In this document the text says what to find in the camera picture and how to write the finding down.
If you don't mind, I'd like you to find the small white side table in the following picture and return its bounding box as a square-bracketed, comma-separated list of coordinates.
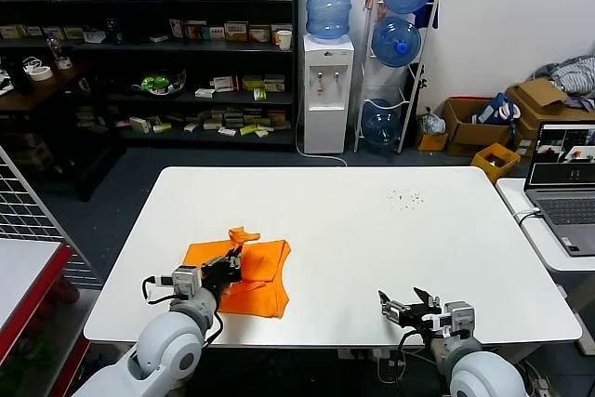
[494, 177, 595, 356]

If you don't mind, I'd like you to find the small brown cardboard box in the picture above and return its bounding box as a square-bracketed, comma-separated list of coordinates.
[415, 129, 449, 152]

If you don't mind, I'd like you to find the yellow plastic bin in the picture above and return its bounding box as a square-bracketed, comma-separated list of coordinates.
[470, 142, 521, 184]

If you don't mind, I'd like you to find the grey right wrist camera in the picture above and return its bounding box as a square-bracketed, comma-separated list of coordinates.
[443, 299, 477, 337]

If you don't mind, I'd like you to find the open brown cardboard box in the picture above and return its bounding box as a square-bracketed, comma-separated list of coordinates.
[441, 97, 513, 158]

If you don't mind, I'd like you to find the white table red edge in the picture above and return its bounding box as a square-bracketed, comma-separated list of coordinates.
[0, 238, 92, 397]

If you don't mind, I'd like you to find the black camera cable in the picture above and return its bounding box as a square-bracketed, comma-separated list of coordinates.
[141, 275, 176, 308]
[394, 326, 433, 370]

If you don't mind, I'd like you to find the white water dispenser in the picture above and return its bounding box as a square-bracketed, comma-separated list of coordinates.
[302, 33, 355, 155]

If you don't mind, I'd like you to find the black cylinder container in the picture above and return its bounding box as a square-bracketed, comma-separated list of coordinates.
[7, 60, 34, 96]

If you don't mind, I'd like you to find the upright blue water bottle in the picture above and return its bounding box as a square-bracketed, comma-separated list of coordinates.
[305, 0, 355, 44]

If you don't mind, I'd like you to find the white metal jug rack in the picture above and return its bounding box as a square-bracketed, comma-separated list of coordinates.
[352, 0, 440, 155]

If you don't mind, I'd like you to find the orange t-shirt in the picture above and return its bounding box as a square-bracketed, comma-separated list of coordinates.
[183, 226, 293, 320]

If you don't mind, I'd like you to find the black shelf unit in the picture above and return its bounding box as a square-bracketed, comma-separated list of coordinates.
[0, 0, 299, 152]

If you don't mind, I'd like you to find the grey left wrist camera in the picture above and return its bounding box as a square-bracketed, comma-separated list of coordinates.
[171, 265, 203, 300]

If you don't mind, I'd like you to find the cardboard box with flap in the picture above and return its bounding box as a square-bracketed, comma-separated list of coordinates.
[506, 79, 595, 156]

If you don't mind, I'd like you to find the white box red stripe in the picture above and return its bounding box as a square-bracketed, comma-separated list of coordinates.
[212, 75, 240, 93]

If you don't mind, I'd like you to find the grey plastic bag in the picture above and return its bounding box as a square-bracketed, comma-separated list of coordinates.
[419, 107, 446, 136]

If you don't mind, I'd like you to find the dark brown wooden table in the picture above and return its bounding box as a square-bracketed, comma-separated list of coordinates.
[0, 60, 127, 203]

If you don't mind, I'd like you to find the black right camera cable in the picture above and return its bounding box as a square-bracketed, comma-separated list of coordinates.
[394, 326, 433, 370]

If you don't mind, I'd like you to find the clear plastic bottle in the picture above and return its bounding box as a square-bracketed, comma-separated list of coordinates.
[46, 33, 67, 68]

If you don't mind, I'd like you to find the grey laptop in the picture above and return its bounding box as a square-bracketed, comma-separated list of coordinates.
[522, 122, 595, 258]

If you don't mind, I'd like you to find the large white table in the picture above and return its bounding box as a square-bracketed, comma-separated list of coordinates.
[82, 165, 583, 384]

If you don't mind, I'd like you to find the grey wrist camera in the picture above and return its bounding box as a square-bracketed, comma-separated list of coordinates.
[443, 299, 477, 337]
[171, 265, 203, 300]

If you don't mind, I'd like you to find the blue white bag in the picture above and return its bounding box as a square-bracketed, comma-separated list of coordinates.
[473, 92, 522, 125]

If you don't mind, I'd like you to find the pile of striped clothes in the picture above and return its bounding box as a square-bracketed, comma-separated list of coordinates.
[533, 56, 595, 112]

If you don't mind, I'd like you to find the white wire grid panel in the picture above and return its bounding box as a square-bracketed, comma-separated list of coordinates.
[0, 145, 101, 289]

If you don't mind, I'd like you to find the white dispenser power cable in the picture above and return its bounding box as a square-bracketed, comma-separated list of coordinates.
[295, 89, 350, 168]

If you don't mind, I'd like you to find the green white packet bowl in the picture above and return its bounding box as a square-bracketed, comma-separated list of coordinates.
[131, 69, 188, 99]

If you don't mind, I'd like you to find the cream box yellow print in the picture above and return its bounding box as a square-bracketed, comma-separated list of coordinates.
[223, 22, 249, 43]

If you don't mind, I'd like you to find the black left camera cable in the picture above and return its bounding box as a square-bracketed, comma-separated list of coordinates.
[141, 275, 176, 308]

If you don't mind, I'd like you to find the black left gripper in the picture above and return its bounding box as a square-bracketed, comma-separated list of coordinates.
[201, 246, 244, 292]

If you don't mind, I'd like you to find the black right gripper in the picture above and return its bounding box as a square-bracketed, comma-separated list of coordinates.
[377, 286, 443, 332]

